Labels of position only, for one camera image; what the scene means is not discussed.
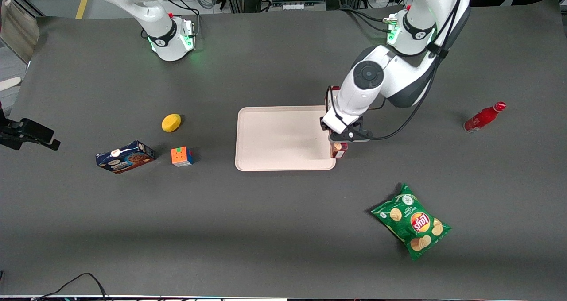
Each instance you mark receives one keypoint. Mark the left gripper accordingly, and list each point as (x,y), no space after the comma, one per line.
(322,125)

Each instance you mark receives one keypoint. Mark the red plaid cookie box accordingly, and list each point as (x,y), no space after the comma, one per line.
(340,150)

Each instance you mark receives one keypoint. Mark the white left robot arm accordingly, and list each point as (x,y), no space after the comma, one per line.
(390,75)

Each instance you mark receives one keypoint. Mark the white plastic tray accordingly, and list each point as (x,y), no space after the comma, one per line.
(279,139)

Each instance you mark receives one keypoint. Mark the dark blue cookie box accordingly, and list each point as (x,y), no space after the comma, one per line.
(126,157)

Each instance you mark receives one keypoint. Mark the green Lay's chips bag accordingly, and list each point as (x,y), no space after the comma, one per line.
(412,223)

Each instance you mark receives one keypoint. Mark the red Coca-Cola bottle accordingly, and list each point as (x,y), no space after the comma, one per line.
(483,117)

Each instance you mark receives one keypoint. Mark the orange Rubik's cube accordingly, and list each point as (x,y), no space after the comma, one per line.
(179,156)

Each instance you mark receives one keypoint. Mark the yellow lemon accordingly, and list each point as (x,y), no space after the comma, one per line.
(171,123)

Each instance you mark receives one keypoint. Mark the brown wooden board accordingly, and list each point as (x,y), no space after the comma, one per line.
(15,26)

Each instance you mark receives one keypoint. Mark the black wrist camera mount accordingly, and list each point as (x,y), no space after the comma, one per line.
(356,127)

